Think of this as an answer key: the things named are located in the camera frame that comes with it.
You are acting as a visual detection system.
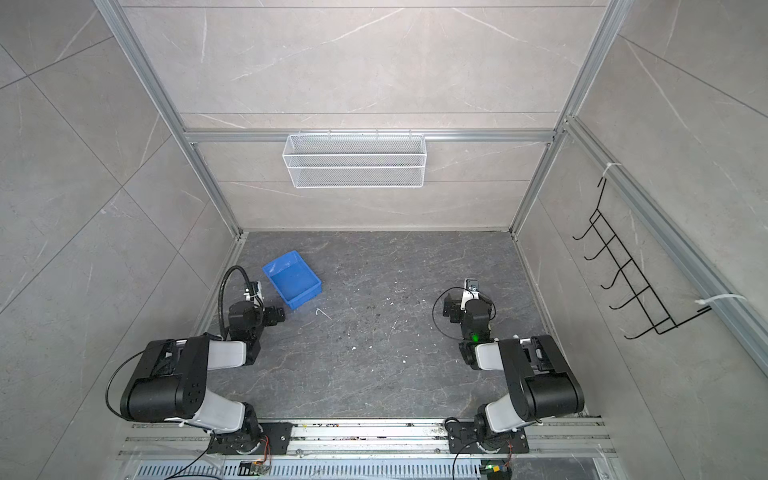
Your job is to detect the white zip tie upper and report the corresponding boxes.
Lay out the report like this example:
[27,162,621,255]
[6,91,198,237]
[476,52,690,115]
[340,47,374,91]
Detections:
[601,162,623,181]

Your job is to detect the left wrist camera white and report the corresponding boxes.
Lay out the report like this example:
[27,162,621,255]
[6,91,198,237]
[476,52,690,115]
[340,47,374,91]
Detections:
[244,281,263,305]

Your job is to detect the black wire hook rack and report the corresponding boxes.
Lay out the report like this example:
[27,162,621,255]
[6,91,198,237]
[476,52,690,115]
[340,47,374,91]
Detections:
[572,178,713,341]

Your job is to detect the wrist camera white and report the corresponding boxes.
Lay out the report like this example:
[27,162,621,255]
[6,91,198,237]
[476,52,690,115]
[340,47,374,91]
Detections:
[463,278,480,300]
[244,281,263,305]

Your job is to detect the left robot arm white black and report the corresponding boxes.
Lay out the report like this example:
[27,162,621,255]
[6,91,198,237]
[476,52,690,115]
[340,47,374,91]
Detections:
[118,300,292,456]

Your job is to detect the white wire mesh basket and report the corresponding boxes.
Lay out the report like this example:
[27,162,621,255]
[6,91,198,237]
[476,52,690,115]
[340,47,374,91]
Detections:
[282,133,428,189]

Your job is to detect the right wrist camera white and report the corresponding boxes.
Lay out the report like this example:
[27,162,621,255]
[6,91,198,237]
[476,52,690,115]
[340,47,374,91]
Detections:
[463,278,480,300]

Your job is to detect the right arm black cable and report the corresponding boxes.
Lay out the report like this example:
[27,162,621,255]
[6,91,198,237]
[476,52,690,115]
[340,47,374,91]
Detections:
[431,286,475,342]

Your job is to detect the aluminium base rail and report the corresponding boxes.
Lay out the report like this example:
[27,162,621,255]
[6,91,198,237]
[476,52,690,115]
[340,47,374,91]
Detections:
[116,418,619,462]

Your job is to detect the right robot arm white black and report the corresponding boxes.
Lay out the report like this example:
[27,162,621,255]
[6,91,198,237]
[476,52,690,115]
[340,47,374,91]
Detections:
[440,288,585,453]

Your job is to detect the white zip tie lower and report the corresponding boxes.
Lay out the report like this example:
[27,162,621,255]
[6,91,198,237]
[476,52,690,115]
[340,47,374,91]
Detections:
[694,293,748,306]

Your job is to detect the blue plastic bin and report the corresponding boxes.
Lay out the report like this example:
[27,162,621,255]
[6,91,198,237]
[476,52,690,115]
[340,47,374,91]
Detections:
[262,251,322,310]

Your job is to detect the white zip tie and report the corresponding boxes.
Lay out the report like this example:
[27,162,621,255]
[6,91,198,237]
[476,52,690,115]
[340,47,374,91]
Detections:
[601,162,623,181]
[694,293,748,306]

